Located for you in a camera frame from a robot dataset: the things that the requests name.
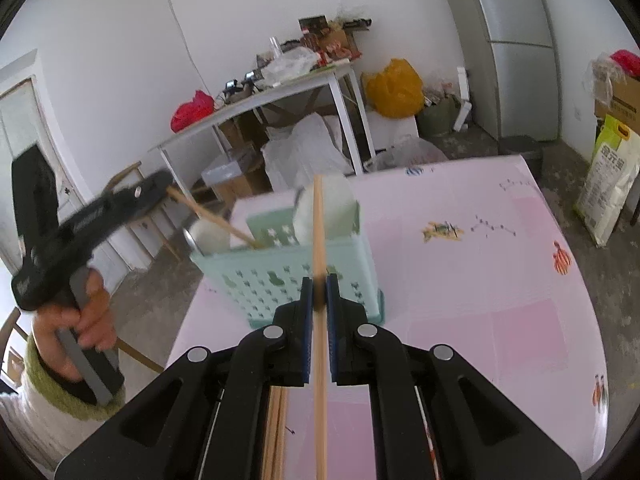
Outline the white plastic bag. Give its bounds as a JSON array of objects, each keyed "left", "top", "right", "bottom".
[
  {"left": 261, "top": 47, "right": 319, "bottom": 87},
  {"left": 262, "top": 112, "right": 353, "bottom": 192}
]

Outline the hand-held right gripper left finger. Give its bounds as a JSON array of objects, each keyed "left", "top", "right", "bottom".
[{"left": 54, "top": 276, "right": 315, "bottom": 480}]

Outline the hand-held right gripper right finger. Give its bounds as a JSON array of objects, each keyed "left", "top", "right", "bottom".
[{"left": 325, "top": 272, "right": 582, "bottom": 480}]

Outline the grey refrigerator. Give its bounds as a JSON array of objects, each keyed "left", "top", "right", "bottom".
[{"left": 457, "top": 0, "right": 560, "bottom": 142}]

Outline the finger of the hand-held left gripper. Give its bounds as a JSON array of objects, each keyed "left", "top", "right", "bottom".
[{"left": 107, "top": 169, "right": 174, "bottom": 223}]

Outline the cardboard box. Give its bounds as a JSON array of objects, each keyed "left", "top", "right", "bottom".
[
  {"left": 200, "top": 145, "right": 273, "bottom": 207},
  {"left": 594, "top": 77, "right": 640, "bottom": 132}
]

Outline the grey-green bag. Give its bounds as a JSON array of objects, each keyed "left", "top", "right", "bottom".
[{"left": 416, "top": 94, "right": 461, "bottom": 137}]

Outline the mint green utensil holder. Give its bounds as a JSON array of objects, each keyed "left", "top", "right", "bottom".
[{"left": 189, "top": 187, "right": 386, "bottom": 330}]

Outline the white box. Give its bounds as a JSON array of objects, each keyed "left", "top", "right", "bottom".
[{"left": 367, "top": 110, "right": 420, "bottom": 152}]

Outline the pile of snack packages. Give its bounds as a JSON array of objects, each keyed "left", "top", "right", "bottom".
[{"left": 299, "top": 16, "right": 374, "bottom": 67}]

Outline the white foam block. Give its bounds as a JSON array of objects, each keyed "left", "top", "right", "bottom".
[{"left": 452, "top": 66, "right": 473, "bottom": 133}]

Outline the yellow plastic bag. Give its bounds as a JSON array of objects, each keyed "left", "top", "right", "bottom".
[{"left": 361, "top": 58, "right": 426, "bottom": 120}]

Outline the white desk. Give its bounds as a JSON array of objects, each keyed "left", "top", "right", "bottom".
[{"left": 149, "top": 59, "right": 375, "bottom": 196}]

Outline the clear plastic bag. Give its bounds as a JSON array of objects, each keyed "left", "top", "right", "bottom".
[{"left": 372, "top": 135, "right": 449, "bottom": 172}]

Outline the white panelled door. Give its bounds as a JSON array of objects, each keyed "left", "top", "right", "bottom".
[{"left": 0, "top": 50, "right": 153, "bottom": 311}]

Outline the person's left forearm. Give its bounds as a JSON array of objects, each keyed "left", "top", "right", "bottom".
[{"left": 0, "top": 332, "right": 128, "bottom": 476}]

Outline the person's left hand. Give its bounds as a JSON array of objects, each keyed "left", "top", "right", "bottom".
[{"left": 32, "top": 269, "right": 119, "bottom": 379}]

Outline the pink printed tablecloth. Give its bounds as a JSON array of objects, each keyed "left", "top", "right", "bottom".
[{"left": 165, "top": 155, "right": 608, "bottom": 480}]

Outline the red plastic bag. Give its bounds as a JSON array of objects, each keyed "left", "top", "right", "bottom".
[{"left": 171, "top": 90, "right": 217, "bottom": 133}]

